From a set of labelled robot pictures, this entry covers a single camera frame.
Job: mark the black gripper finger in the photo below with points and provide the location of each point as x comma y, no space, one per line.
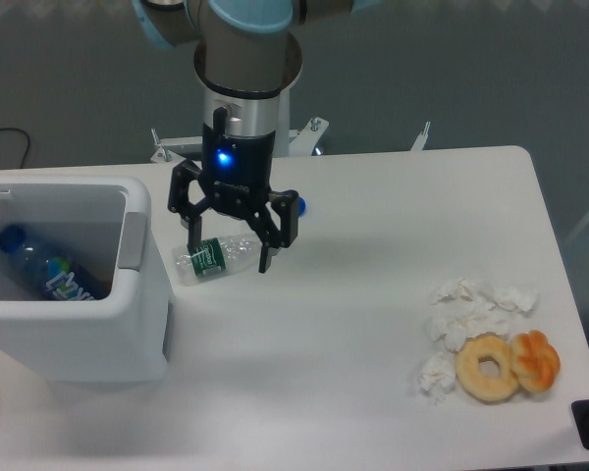
273,217
183,175

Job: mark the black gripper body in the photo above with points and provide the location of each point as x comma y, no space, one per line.
236,171

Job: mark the clear green-label plastic bottle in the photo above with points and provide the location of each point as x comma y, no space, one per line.
215,258

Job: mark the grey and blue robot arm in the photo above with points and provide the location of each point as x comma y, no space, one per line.
246,59

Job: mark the blue bottle cap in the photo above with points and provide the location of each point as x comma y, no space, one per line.
302,207

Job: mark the blue-label bottle in bin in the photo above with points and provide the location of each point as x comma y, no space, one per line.
47,268

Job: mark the white trash bin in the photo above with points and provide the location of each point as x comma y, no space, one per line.
105,223

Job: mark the crumpled white tissue upper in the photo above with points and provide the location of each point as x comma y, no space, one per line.
466,309

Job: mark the crumpled white tissue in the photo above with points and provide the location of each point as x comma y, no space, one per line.
437,376
466,309

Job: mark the crumpled white tissue lower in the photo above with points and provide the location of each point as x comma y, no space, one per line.
437,376

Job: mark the orange glazed twisted bun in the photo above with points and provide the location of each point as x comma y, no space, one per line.
534,361

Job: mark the ring donut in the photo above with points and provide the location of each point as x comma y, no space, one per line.
483,369

